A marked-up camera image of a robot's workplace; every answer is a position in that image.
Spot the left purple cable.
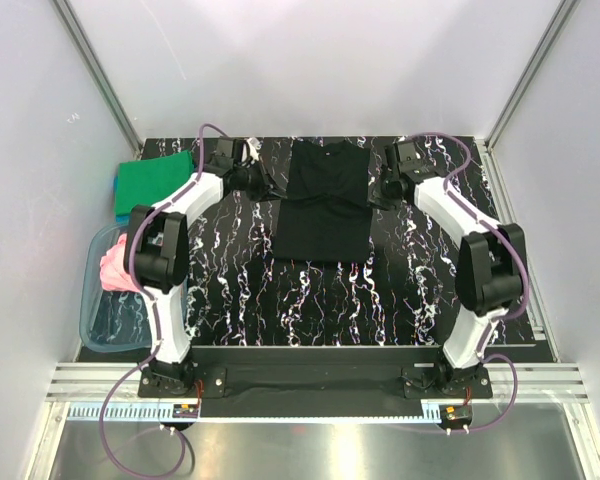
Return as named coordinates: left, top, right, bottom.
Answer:
left=99, top=122, right=231, bottom=476

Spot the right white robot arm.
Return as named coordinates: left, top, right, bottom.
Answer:
left=370, top=169, right=529, bottom=397

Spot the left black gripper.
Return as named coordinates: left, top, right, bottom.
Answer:
left=233, top=157, right=286, bottom=204

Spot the clear blue plastic bin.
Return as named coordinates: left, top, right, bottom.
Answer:
left=79, top=222, right=151, bottom=353

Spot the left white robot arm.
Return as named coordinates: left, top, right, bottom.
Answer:
left=123, top=161, right=286, bottom=396

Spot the folded green t shirt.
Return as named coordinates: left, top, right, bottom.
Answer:
left=114, top=151, right=194, bottom=217

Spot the folded blue t shirt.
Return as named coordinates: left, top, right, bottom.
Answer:
left=113, top=175, right=129, bottom=223

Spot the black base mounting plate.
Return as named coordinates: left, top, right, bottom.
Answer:
left=138, top=346, right=493, bottom=400

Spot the pink t shirt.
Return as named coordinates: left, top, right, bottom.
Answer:
left=100, top=233, right=138, bottom=293

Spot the white slotted cable duct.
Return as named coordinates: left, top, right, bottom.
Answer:
left=67, top=400, right=441, bottom=424

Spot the right aluminium frame post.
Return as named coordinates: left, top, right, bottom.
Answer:
left=484, top=0, right=581, bottom=151

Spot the black t shirt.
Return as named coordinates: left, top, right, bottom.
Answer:
left=273, top=140, right=373, bottom=263

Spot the left aluminium frame post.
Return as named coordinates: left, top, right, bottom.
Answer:
left=50, top=0, right=144, bottom=156

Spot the aluminium frame post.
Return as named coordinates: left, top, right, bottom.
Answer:
left=50, top=0, right=144, bottom=156
left=484, top=0, right=581, bottom=151

